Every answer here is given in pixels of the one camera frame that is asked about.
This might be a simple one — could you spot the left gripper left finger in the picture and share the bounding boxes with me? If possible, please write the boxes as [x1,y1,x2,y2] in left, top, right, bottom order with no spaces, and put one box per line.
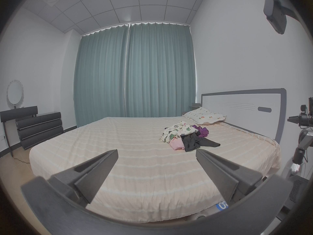
[48,149,119,207]

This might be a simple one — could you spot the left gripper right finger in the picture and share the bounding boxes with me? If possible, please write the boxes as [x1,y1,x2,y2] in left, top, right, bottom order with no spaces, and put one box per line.
[196,149,264,204]

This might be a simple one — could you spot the black T-shirt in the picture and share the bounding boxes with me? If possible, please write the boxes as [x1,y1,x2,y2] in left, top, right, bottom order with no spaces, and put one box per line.
[180,132,221,152]

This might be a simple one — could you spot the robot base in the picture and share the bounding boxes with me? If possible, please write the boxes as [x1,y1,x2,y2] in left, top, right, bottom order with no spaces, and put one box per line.
[189,156,310,223]

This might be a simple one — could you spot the purple garment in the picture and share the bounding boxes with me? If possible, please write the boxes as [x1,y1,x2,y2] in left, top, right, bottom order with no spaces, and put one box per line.
[192,125,210,139]

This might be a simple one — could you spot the bed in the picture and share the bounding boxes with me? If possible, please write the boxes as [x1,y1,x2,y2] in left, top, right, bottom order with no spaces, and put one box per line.
[29,88,287,223]

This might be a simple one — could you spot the pink garment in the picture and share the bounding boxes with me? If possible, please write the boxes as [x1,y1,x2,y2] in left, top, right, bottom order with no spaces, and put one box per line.
[169,139,185,151]

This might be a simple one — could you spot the white printed pillow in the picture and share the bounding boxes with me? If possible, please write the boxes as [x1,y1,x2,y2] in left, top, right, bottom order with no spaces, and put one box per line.
[183,107,226,125]

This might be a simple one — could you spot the white printed pyjama top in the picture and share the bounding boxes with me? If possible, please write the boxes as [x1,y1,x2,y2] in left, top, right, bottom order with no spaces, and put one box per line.
[160,121,198,144]

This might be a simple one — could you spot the dark chest of drawers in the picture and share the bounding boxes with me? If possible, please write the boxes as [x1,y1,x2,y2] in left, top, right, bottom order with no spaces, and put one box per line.
[16,112,64,151]

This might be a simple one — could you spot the dark dressing table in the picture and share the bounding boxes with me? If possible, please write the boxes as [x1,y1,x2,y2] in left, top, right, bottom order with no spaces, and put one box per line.
[0,106,38,156]

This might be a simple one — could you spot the blue-green curtain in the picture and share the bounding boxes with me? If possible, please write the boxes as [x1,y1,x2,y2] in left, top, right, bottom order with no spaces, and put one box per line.
[125,22,197,118]
[73,23,129,128]

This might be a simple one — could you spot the round white-framed mirror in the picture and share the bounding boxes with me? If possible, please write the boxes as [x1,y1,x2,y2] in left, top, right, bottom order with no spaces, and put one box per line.
[7,80,24,109]

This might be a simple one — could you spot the black cable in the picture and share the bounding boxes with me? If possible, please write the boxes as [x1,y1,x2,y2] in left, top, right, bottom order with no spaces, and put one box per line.
[12,156,31,164]

